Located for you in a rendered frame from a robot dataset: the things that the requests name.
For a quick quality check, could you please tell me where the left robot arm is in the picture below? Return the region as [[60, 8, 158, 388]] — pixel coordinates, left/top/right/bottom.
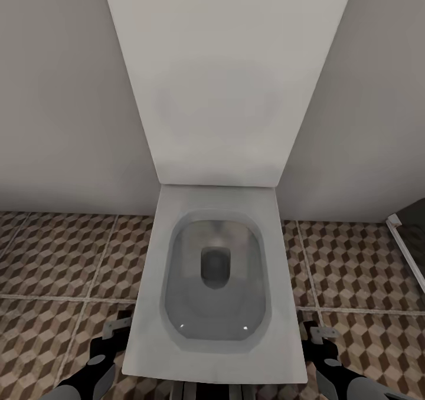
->
[[38, 317, 133, 400]]

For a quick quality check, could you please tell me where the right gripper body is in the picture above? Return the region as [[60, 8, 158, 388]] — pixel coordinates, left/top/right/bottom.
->
[[301, 340, 338, 362]]

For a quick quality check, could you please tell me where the mousetrap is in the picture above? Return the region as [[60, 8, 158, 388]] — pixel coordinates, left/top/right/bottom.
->
[[303, 320, 319, 340], [117, 310, 132, 320]]

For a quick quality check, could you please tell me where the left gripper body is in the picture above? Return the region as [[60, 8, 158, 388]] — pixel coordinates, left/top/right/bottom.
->
[[89, 330, 128, 358]]

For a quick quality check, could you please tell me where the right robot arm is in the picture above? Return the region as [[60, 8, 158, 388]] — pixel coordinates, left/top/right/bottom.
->
[[301, 327, 417, 400]]

